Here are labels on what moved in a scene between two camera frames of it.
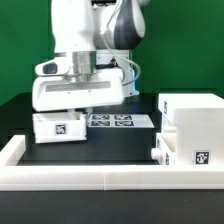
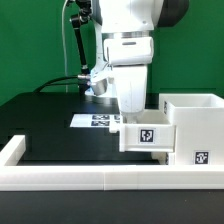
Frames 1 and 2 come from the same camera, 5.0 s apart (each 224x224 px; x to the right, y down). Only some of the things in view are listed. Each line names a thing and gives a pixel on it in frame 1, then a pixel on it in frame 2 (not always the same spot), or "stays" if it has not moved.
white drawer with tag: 162,152 stays
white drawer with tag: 56,127 → 153,132
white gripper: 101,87 → 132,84
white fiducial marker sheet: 119,121 stays
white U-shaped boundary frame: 38,177 stays
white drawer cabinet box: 198,123 stays
